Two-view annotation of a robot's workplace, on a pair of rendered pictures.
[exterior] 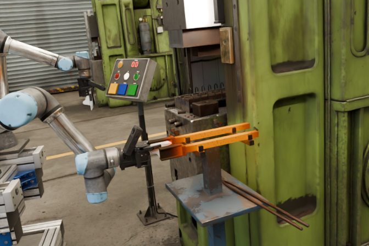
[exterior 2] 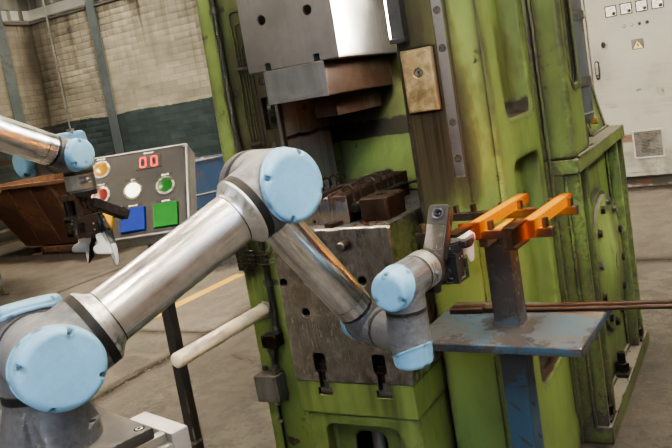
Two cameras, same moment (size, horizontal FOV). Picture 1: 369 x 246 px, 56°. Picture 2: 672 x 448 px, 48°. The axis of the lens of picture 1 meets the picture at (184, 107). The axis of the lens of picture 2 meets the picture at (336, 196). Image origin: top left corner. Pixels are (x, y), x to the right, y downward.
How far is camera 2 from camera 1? 1.24 m
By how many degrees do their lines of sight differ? 36
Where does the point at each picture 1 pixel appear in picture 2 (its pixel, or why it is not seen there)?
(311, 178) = (544, 298)
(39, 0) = not seen: outside the picture
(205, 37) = (349, 77)
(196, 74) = not seen: hidden behind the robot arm
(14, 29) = not seen: outside the picture
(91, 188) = (420, 333)
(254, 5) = (481, 4)
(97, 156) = (418, 265)
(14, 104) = (298, 168)
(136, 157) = (456, 262)
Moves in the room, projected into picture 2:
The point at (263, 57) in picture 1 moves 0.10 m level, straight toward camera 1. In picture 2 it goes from (498, 89) to (521, 87)
